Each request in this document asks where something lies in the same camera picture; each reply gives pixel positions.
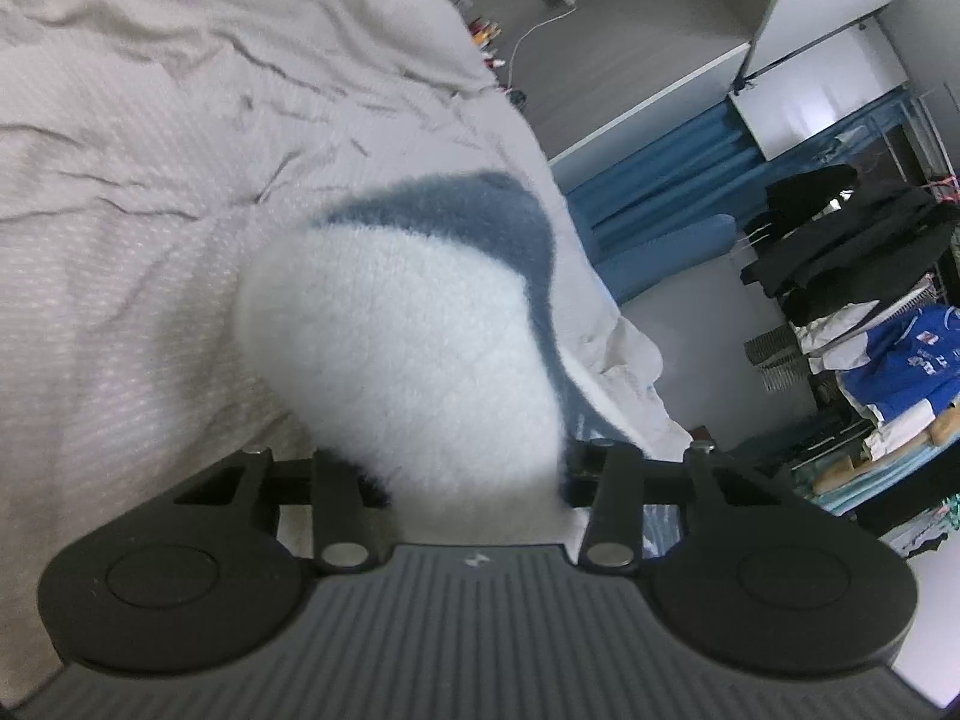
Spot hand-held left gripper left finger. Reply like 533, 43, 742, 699
142, 448, 387, 571

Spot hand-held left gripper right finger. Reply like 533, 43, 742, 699
566, 439, 818, 569

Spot white fleece garment blue stripes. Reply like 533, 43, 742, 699
232, 171, 680, 560

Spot pile of folded beige clothes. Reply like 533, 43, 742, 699
810, 403, 960, 515

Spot black hanging clothes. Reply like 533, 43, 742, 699
741, 163, 960, 325

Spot cream bed sheet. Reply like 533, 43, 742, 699
577, 311, 695, 462

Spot blue covered chair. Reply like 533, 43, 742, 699
592, 212, 740, 306

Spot white hanging garment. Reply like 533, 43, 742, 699
797, 298, 942, 372

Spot blue sports jersey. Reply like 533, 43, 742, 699
835, 306, 960, 430

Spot blue curtain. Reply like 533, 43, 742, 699
559, 90, 912, 241

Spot grey bed blanket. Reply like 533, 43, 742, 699
0, 0, 627, 691

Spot white wardrobe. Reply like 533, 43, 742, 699
547, 0, 957, 166

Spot cluster of small bottles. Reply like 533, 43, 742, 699
469, 15, 512, 70

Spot white charger cable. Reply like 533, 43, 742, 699
506, 4, 575, 92

